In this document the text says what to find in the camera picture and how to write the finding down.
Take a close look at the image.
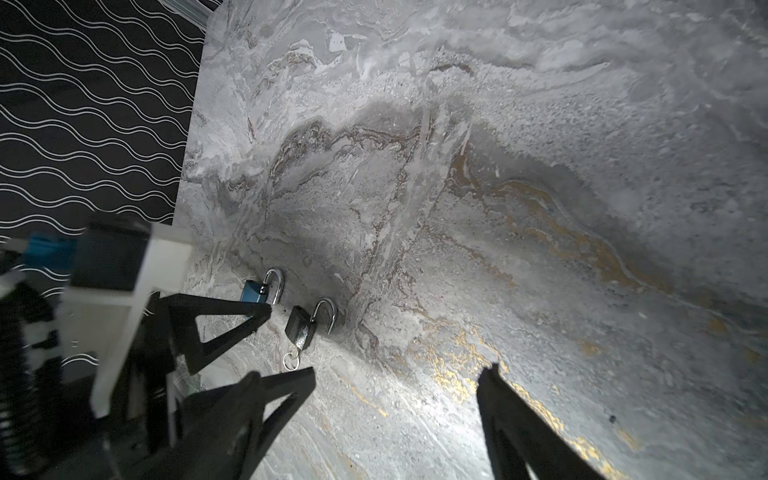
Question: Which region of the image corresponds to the key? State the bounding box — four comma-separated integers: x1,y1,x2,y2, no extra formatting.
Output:
282,348,301,372

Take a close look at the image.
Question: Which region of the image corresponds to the black padlock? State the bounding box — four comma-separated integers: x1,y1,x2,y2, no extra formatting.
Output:
284,297,338,353

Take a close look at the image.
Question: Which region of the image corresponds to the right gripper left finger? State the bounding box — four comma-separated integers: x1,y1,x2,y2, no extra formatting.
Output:
142,367,316,480

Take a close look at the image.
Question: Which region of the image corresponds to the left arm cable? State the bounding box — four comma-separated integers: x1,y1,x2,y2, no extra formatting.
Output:
0,251,67,475

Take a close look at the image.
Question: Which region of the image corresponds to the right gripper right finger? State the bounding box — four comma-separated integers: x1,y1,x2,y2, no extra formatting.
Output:
476,363,602,479

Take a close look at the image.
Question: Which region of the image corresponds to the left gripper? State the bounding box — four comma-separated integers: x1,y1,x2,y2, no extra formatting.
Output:
99,293,273,479

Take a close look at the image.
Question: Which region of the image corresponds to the blue padlock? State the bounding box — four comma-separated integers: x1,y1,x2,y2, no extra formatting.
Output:
240,268,285,305

